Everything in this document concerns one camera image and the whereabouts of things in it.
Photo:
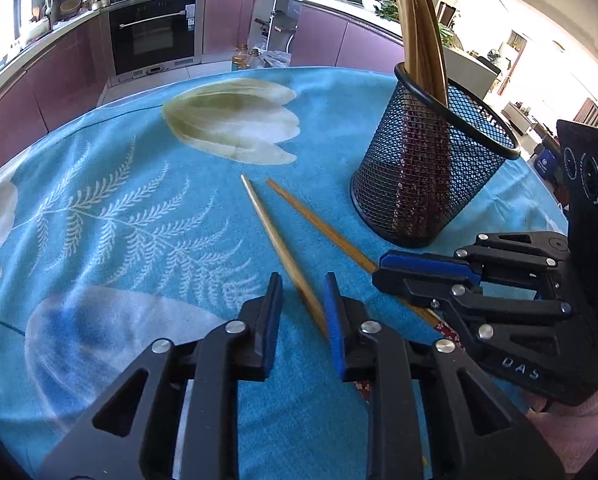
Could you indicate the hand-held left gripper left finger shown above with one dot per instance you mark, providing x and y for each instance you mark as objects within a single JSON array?
[{"x": 274, "y": 320}]

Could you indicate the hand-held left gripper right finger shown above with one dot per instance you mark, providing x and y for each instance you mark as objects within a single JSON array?
[{"x": 334, "y": 320}]

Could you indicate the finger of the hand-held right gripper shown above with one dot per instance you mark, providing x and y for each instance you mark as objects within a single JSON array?
[
  {"x": 429, "y": 264},
  {"x": 414, "y": 285}
]

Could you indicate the wooden chopstick red floral end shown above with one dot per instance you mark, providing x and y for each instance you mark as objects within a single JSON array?
[
  {"x": 274, "y": 235},
  {"x": 319, "y": 223}
]

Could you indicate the black mesh utensil holder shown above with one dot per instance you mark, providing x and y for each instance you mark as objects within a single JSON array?
[{"x": 464, "y": 175}]

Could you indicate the bundle of wooden chopsticks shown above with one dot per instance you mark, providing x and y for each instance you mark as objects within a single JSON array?
[{"x": 419, "y": 35}]

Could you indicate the person's right forearm pink sleeve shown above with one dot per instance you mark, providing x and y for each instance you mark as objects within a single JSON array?
[{"x": 579, "y": 435}]

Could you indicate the blue bin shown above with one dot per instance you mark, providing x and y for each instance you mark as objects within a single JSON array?
[{"x": 546, "y": 160}]

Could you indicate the blue floral tablecloth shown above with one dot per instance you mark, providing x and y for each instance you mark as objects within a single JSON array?
[{"x": 129, "y": 220}]

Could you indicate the white cabinet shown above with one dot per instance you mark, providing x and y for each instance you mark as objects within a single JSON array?
[{"x": 471, "y": 75}]

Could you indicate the green leafy vegetables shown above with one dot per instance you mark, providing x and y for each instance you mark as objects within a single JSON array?
[{"x": 388, "y": 11}]

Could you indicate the cooking oil bottle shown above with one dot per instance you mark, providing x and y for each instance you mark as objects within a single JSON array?
[{"x": 240, "y": 60}]

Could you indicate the black built-in oven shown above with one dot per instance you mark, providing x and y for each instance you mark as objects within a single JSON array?
[{"x": 151, "y": 35}]

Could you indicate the purple kitchen cabinets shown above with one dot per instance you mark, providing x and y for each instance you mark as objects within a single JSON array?
[{"x": 59, "y": 75}]

